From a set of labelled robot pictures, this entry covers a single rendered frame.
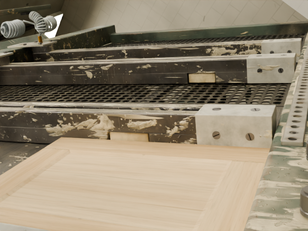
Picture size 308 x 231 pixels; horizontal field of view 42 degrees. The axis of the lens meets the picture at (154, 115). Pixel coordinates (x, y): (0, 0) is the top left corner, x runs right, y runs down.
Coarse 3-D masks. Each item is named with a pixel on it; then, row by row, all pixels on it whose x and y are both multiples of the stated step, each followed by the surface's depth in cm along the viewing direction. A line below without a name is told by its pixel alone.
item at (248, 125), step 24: (0, 120) 85; (24, 120) 82; (48, 120) 80; (72, 120) 78; (96, 120) 75; (120, 120) 73; (144, 120) 71; (168, 120) 70; (192, 120) 68; (216, 120) 66; (240, 120) 65; (264, 120) 63; (216, 144) 68; (240, 144) 66; (264, 144) 64
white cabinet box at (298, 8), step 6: (282, 0) 413; (288, 0) 411; (294, 0) 408; (300, 0) 405; (306, 0) 403; (294, 6) 411; (300, 6) 408; (306, 6) 405; (300, 12) 410; (306, 12) 408
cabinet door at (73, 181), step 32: (32, 160) 69; (64, 160) 69; (96, 160) 67; (128, 160) 66; (160, 160) 65; (192, 160) 63; (224, 160) 62; (256, 160) 60; (0, 192) 59; (32, 192) 58; (64, 192) 57; (96, 192) 56; (128, 192) 55; (160, 192) 55; (192, 192) 54; (224, 192) 52; (32, 224) 50; (64, 224) 49; (96, 224) 48; (128, 224) 48; (160, 224) 47; (192, 224) 47; (224, 224) 45
